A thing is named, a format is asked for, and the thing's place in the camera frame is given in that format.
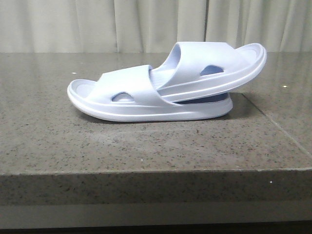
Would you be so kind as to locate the light blue slipper resting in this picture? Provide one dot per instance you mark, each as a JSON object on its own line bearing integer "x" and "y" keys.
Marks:
{"x": 127, "y": 95}

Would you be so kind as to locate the grey-green curtain left panel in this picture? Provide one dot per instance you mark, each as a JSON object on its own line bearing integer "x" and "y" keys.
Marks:
{"x": 100, "y": 26}

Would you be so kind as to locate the grey-green curtain panel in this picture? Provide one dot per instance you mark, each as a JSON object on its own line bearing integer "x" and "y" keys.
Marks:
{"x": 279, "y": 25}
{"x": 100, "y": 26}

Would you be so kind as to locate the light blue slipper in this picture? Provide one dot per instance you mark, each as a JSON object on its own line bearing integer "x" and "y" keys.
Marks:
{"x": 203, "y": 69}

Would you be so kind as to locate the grey-green curtain right panel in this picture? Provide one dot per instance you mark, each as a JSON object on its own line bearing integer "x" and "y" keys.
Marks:
{"x": 279, "y": 25}

